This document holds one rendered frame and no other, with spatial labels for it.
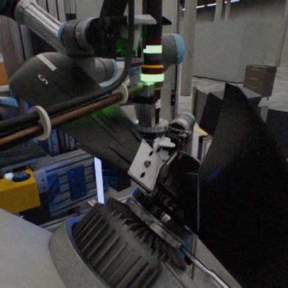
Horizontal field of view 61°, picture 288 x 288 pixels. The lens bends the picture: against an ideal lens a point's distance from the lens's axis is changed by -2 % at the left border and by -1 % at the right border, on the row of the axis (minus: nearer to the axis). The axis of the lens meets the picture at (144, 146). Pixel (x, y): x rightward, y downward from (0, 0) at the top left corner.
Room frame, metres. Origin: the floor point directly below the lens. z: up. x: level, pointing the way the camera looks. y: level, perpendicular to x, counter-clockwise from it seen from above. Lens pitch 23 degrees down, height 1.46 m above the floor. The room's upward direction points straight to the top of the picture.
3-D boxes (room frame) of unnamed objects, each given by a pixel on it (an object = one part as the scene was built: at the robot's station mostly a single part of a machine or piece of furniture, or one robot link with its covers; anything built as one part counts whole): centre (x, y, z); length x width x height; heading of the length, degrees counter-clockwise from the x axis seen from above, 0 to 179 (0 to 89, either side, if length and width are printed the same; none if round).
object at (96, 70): (0.73, 0.17, 1.38); 0.11 x 0.08 x 0.11; 164
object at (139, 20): (0.50, 0.02, 1.48); 0.09 x 0.03 x 0.06; 34
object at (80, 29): (0.65, 0.13, 1.48); 0.08 x 0.05 x 0.08; 132
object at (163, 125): (0.50, -0.01, 1.34); 0.09 x 0.07 x 0.10; 157
